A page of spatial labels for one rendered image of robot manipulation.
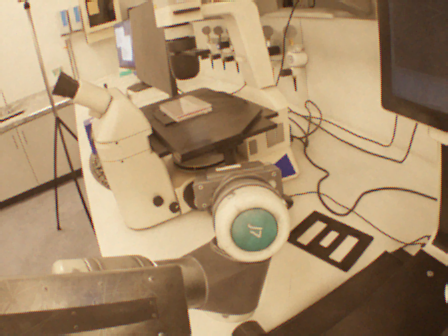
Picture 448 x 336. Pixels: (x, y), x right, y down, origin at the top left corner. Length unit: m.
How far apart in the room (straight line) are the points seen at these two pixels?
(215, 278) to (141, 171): 0.36
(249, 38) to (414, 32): 0.52
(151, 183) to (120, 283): 0.44
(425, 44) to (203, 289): 0.33
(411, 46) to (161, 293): 0.31
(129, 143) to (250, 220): 0.36
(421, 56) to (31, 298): 0.37
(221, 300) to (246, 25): 0.60
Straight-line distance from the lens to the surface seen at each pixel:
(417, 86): 0.31
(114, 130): 0.61
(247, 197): 0.31
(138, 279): 0.25
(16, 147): 2.86
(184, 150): 0.54
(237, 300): 0.38
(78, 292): 0.23
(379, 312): 0.40
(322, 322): 0.41
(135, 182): 0.65
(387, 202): 0.74
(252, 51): 0.76
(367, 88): 1.01
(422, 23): 0.30
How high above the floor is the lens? 1.18
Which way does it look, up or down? 29 degrees down
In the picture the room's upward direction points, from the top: 10 degrees counter-clockwise
